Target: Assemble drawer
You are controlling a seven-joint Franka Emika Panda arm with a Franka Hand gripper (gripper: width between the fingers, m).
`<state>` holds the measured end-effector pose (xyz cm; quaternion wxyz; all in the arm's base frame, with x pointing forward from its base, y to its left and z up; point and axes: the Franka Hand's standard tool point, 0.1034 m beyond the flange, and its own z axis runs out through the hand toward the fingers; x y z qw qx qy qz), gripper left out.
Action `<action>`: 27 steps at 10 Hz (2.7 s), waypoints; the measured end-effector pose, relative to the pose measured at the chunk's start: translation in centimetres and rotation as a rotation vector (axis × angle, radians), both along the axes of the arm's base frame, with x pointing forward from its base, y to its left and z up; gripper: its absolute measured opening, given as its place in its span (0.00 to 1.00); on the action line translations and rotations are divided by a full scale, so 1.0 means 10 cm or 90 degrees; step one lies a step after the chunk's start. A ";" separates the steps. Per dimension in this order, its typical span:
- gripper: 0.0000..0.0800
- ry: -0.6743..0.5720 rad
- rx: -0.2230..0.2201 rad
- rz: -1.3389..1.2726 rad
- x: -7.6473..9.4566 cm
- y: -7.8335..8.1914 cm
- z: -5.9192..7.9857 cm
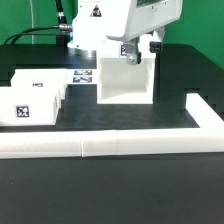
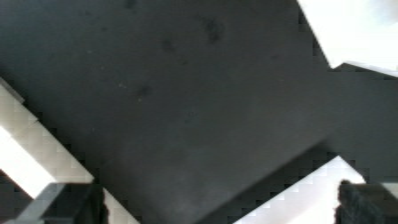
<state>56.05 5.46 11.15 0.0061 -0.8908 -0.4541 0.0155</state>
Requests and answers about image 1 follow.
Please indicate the white rear drawer tray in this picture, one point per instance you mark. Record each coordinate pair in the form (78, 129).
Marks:
(41, 78)

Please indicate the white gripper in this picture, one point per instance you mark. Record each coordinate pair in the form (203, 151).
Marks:
(129, 19)

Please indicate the white drawer cabinet box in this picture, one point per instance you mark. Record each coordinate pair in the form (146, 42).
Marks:
(121, 83)

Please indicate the white front drawer tray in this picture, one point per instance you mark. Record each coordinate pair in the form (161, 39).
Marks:
(29, 106)

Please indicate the white L-shaped border wall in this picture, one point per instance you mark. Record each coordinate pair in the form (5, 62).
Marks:
(208, 136)

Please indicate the white drawer tray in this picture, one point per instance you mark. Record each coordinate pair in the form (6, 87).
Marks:
(29, 106)
(41, 78)

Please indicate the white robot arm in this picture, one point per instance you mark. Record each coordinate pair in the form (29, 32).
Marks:
(88, 28)

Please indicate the white marker tag sheet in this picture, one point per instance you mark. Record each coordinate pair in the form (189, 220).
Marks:
(81, 76)

